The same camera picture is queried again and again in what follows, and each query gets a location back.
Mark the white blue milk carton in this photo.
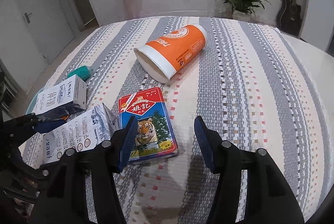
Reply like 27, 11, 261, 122
42, 104, 120, 164

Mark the red blue card box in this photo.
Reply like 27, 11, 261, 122
118, 87, 179, 165

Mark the orange paper cup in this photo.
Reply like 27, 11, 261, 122
134, 24, 208, 83

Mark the light blue trash basket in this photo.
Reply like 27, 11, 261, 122
26, 88, 44, 114

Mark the teal small pouch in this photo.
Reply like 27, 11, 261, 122
67, 66, 93, 81

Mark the white door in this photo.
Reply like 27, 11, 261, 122
16, 0, 75, 63

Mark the striped woven rug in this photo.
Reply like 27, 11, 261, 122
44, 16, 333, 223

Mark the black acoustic guitar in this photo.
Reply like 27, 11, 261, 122
276, 0, 302, 37

